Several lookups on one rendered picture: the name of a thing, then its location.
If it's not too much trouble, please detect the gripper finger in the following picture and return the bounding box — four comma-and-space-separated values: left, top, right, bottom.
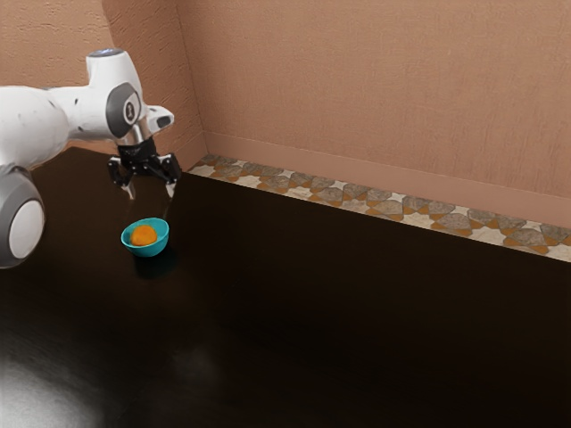
107, 156, 137, 200
149, 152, 183, 199

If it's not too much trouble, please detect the orange fruit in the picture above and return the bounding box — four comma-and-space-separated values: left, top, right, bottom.
130, 225, 158, 247

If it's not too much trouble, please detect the teal bowl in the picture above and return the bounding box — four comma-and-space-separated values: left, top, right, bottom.
120, 217, 170, 259

